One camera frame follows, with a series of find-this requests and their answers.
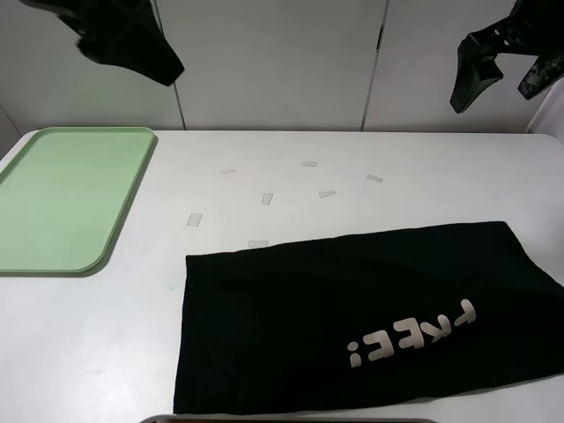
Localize clear tape piece lower middle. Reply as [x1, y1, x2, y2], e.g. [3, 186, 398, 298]
[248, 240, 269, 249]

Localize black short sleeve t-shirt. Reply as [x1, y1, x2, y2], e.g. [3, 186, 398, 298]
[173, 221, 563, 415]

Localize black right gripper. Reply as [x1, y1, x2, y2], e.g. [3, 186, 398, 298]
[450, 0, 563, 114]

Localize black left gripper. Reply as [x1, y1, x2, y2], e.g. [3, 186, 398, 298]
[22, 0, 184, 86]

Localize light green plastic tray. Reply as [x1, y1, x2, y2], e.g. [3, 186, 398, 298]
[1, 128, 156, 276]

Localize clear tape piece centre right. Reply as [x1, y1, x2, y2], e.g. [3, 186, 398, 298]
[318, 190, 336, 198]

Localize clear tape piece far right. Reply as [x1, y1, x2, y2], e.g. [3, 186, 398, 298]
[367, 174, 383, 183]

